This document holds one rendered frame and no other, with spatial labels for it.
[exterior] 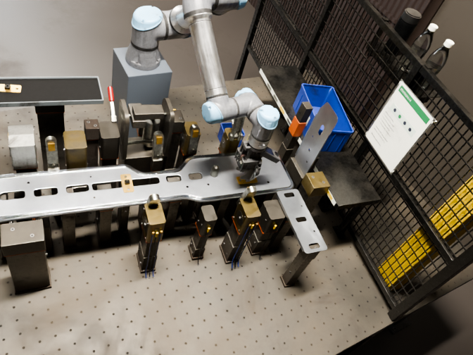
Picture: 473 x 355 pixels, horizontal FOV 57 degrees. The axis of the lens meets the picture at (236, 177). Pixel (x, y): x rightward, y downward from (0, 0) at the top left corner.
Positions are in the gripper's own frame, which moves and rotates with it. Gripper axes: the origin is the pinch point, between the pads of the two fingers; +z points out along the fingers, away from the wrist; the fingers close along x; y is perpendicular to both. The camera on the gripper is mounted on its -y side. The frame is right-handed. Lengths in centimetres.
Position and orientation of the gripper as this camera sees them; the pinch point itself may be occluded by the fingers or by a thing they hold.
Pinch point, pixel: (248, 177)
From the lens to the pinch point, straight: 172.3
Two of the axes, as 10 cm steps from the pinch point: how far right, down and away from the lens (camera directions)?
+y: -9.2, 1.0, -3.9
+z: -2.4, 6.3, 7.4
